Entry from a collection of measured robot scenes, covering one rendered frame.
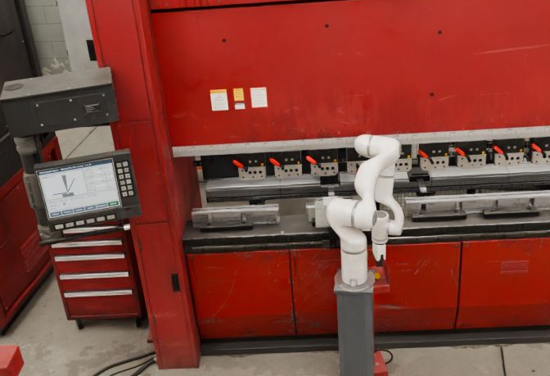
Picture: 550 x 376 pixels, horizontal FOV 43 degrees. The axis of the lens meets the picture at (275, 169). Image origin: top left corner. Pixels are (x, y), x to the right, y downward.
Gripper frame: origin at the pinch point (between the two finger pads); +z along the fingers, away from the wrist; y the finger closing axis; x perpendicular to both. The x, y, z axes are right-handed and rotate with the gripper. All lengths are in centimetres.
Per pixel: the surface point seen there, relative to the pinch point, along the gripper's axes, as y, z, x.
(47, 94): -19, -108, -150
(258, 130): -52, -59, -54
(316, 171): -45, -33, -24
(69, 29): -515, 40, -226
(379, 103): -43, -71, 10
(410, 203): -36.2, -9.0, 27.3
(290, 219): -49, 1, -40
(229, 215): -52, -6, -74
